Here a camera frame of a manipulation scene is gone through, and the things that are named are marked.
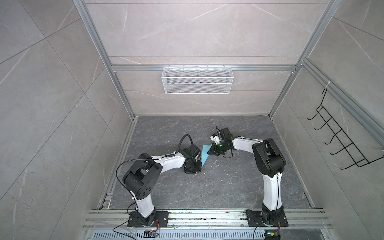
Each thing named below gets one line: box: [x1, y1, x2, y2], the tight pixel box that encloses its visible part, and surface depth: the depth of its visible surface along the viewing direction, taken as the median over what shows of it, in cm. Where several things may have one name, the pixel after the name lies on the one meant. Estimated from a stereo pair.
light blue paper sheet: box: [201, 144, 212, 168], surface depth 99 cm
